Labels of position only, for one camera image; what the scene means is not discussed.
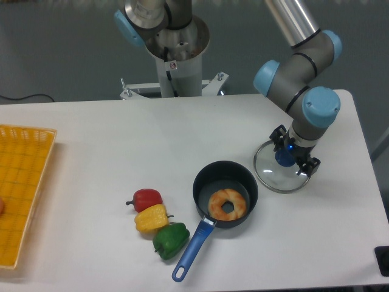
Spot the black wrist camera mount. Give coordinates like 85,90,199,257
269,125,288,153

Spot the black saucepan blue handle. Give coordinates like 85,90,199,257
172,161,258,282

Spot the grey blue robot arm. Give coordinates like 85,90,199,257
114,1,342,176

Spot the grey table leg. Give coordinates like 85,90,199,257
370,127,389,162

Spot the glass pot lid blue knob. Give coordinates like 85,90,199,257
253,141,310,193

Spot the green toy bell pepper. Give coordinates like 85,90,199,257
153,223,190,260

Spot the black device at table edge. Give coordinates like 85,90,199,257
374,246,389,277

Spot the black cable on floor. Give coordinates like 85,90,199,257
0,94,56,102

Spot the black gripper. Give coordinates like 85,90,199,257
284,135,321,177

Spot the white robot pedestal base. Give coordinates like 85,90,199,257
122,16,229,98

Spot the glazed toy donut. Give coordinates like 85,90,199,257
208,189,247,221

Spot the yellow toy bell pepper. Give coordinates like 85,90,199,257
134,204,170,234

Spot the yellow plastic basket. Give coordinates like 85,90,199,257
1,124,57,269

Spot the red toy bell pepper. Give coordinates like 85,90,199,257
126,189,163,213

